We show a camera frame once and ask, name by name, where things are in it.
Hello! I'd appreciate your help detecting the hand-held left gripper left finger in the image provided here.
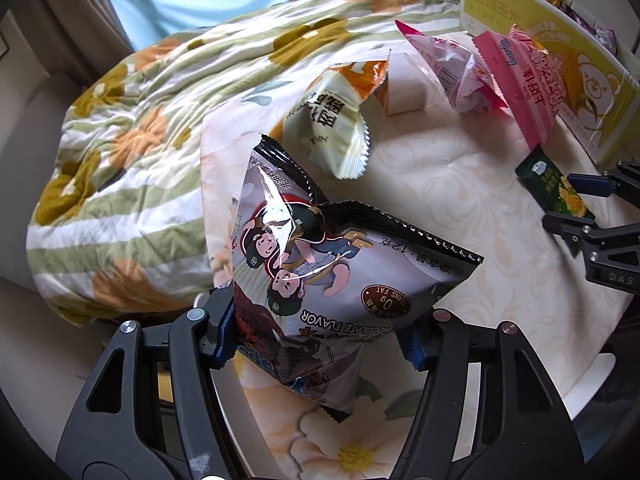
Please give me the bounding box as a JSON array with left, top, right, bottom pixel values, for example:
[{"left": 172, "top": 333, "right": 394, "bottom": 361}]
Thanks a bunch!
[{"left": 54, "top": 285, "right": 251, "bottom": 480}]

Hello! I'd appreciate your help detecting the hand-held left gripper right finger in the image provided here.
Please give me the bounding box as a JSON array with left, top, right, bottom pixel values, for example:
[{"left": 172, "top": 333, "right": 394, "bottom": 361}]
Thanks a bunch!
[{"left": 390, "top": 310, "right": 587, "bottom": 480}]

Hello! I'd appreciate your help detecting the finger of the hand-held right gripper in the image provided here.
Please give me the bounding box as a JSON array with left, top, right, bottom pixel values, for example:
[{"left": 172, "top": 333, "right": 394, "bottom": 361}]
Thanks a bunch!
[
  {"left": 566, "top": 160, "right": 640, "bottom": 198},
  {"left": 542, "top": 211, "right": 640, "bottom": 261}
]

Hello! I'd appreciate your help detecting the dark green snack packet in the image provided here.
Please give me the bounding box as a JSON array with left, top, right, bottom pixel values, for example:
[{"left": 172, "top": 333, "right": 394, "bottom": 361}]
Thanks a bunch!
[{"left": 515, "top": 144, "right": 597, "bottom": 219}]

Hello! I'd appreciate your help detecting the yellow green cardboard box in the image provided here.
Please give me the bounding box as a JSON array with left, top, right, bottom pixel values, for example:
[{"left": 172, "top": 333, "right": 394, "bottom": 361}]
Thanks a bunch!
[{"left": 459, "top": 0, "right": 640, "bottom": 165}]

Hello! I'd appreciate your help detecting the silver chocolate snack packet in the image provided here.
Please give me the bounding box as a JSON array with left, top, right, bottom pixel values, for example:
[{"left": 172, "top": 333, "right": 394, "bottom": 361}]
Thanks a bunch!
[{"left": 231, "top": 132, "right": 485, "bottom": 416}]

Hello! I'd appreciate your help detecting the purple snack packet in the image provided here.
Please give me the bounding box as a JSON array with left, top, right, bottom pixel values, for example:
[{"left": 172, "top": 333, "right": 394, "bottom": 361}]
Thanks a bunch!
[{"left": 565, "top": 2, "right": 619, "bottom": 54}]

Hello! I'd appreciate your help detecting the pale pink snack packet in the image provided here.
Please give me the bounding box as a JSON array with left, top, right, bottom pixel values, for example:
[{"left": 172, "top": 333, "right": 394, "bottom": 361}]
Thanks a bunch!
[{"left": 395, "top": 20, "right": 509, "bottom": 117}]

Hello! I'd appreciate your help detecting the white tissue pack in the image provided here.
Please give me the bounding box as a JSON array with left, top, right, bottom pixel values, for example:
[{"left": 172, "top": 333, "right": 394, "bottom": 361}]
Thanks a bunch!
[{"left": 385, "top": 50, "right": 432, "bottom": 116}]

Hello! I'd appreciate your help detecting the white orange snack packet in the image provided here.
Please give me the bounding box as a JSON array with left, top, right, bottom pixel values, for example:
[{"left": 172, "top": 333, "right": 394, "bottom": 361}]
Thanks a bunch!
[{"left": 277, "top": 60, "right": 390, "bottom": 181}]

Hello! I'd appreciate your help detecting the floral blanket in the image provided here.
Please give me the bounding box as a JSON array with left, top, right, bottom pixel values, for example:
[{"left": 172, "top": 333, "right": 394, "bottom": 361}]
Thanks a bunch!
[{"left": 27, "top": 0, "right": 461, "bottom": 327}]

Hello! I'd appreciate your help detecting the grey headboard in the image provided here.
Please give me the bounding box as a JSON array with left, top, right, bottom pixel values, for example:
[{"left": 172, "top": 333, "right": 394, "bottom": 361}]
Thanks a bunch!
[{"left": 0, "top": 72, "right": 106, "bottom": 281}]

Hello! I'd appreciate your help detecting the brown curtain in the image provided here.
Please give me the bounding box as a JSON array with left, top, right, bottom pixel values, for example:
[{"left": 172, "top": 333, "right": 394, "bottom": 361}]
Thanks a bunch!
[{"left": 30, "top": 0, "right": 134, "bottom": 77}]

